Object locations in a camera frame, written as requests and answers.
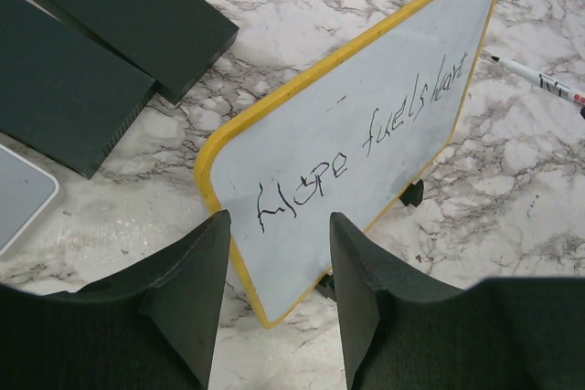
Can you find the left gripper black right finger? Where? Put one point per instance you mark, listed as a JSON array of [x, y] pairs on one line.
[[402, 329]]

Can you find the black rectangular pad upper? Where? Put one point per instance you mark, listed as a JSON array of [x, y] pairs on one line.
[[173, 41]]

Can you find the black rectangular pad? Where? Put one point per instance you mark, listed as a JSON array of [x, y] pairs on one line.
[[173, 41], [62, 94]]

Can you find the yellow framed whiteboard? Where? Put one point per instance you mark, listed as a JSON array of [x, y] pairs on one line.
[[349, 135]]

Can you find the black rectangular pad lower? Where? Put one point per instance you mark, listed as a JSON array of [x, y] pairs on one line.
[[62, 94]]

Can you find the black marker pen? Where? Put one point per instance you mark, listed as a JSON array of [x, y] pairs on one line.
[[544, 81]]

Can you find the grey white eraser block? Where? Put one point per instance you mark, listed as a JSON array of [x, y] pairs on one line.
[[28, 193]]

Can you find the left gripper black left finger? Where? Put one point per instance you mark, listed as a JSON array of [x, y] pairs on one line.
[[152, 325]]

